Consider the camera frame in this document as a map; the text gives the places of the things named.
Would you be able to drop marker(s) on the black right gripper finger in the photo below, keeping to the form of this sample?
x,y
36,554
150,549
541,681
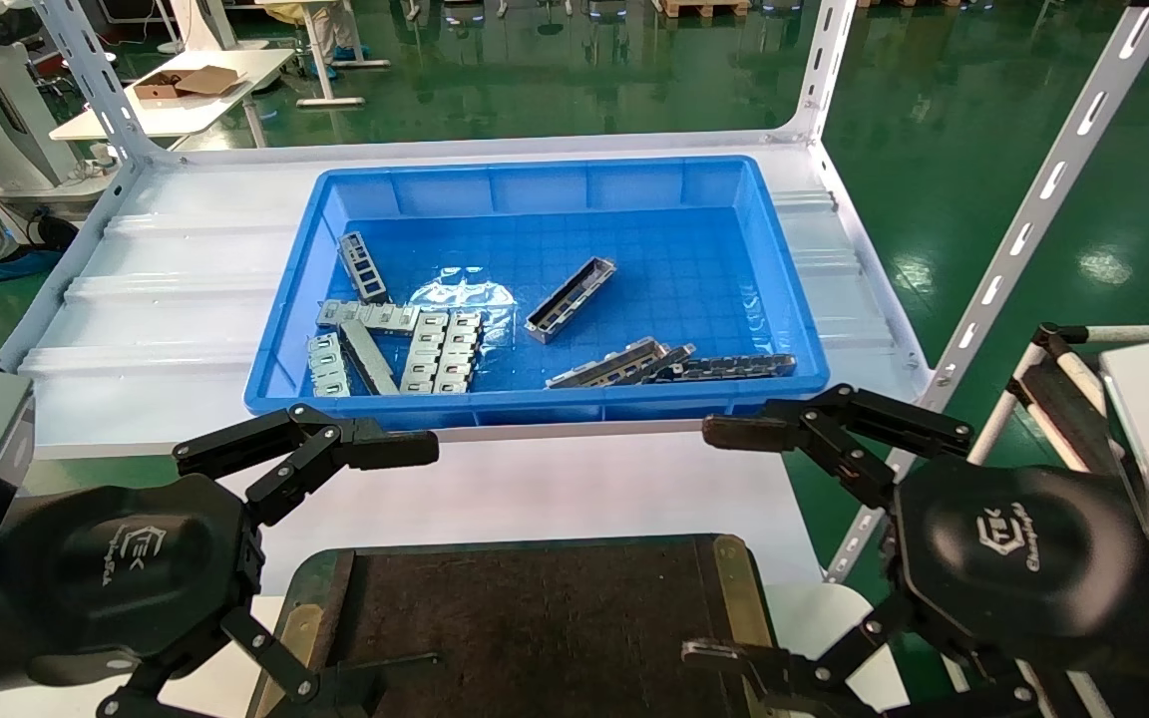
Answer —
x,y
834,668
844,429

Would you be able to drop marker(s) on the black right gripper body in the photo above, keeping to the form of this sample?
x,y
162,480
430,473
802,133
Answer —
x,y
1013,558

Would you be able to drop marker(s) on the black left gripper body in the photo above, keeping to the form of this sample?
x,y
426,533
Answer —
x,y
126,568

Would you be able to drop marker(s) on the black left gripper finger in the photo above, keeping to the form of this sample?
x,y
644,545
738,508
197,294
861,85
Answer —
x,y
270,653
310,444

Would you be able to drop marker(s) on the black container brass edges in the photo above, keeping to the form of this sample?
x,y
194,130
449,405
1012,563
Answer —
x,y
555,618

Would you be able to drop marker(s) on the white metal shelving rack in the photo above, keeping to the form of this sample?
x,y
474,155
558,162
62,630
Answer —
x,y
186,299

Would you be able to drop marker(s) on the clear plastic bag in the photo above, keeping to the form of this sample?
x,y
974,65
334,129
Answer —
x,y
465,294

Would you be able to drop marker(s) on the blue plastic parts bin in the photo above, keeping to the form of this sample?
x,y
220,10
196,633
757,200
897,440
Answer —
x,y
614,249

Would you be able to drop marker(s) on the white desk with T-legs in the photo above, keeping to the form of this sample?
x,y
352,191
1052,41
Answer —
x,y
330,102

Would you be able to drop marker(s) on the open cardboard box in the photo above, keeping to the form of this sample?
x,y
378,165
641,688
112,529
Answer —
x,y
205,80

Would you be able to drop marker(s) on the wooden pallet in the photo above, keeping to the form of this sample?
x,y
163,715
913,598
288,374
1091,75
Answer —
x,y
704,8

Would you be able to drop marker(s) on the grey metal bracket part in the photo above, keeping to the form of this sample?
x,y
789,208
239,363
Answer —
x,y
375,316
459,351
327,364
425,351

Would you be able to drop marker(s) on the dark metal ladder bracket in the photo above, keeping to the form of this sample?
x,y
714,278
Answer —
x,y
734,366

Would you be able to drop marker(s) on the white pipe frame black joints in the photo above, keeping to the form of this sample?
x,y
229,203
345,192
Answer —
x,y
1043,394

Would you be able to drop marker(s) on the grey metal ladder bracket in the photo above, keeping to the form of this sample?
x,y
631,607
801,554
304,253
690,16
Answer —
x,y
363,266

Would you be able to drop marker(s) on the white pedestal robot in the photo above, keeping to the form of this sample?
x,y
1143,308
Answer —
x,y
16,100

